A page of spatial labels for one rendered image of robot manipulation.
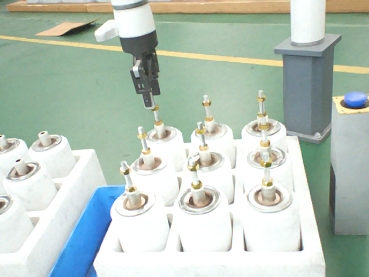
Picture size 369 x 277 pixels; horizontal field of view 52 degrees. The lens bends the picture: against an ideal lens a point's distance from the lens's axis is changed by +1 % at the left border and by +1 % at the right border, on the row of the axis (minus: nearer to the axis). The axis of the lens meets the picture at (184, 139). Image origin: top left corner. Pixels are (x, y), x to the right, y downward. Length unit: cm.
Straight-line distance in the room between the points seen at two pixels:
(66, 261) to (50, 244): 5
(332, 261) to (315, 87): 52
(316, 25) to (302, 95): 20
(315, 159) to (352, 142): 39
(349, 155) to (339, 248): 22
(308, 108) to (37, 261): 85
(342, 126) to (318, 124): 47
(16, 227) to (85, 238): 18
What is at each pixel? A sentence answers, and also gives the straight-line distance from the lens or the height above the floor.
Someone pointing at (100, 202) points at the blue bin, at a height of 8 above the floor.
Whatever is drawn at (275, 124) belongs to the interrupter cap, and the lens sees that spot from 85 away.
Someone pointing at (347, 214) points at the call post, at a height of 6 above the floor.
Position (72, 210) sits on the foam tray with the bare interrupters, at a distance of 93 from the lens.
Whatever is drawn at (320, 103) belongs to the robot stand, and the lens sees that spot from 121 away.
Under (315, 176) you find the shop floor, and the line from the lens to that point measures 111.
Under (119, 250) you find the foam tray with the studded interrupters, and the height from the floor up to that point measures 15.
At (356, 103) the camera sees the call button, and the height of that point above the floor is 32.
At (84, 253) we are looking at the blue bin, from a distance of 94.
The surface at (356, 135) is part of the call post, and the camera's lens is 79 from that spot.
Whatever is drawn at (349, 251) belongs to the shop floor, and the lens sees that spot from 92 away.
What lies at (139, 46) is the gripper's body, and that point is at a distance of 76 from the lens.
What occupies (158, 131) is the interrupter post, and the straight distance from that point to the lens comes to 86.
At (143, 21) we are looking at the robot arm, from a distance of 75.
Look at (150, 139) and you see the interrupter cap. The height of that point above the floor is 25.
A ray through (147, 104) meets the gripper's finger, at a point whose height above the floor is 35.
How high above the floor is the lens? 67
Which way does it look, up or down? 30 degrees down
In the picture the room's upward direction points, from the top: 11 degrees counter-clockwise
